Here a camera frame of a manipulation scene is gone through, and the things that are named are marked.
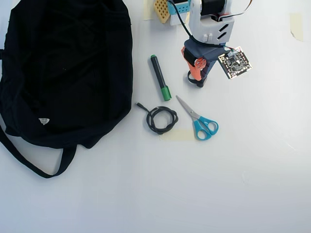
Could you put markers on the black marker with green cap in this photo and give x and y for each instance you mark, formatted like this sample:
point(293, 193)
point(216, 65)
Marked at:
point(158, 72)

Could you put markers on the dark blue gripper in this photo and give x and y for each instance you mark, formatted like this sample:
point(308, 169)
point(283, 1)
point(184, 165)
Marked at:
point(198, 65)

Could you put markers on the beige masking tape strip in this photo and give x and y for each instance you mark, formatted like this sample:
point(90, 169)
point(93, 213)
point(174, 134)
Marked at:
point(177, 135)
point(148, 9)
point(296, 26)

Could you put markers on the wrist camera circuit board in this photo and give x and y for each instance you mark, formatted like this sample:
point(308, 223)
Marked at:
point(234, 63)

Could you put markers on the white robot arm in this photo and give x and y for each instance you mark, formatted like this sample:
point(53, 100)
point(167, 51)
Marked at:
point(209, 26)

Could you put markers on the black fabric bag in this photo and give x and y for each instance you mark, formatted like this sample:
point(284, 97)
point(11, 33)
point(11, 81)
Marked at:
point(60, 72)

